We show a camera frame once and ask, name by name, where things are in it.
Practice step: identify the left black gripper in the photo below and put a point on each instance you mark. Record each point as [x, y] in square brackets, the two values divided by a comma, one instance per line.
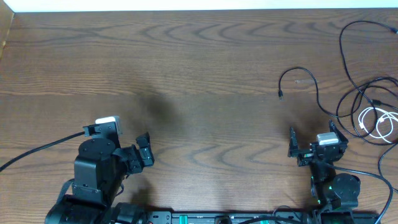
[138, 162]

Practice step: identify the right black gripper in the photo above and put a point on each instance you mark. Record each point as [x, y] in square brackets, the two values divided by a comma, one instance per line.
[305, 157]

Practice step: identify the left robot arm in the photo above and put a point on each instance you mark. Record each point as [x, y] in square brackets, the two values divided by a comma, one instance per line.
[99, 170]

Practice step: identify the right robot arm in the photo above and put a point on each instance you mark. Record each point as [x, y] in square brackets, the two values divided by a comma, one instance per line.
[337, 194]

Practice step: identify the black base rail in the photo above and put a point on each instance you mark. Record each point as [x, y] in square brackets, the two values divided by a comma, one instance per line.
[279, 216]

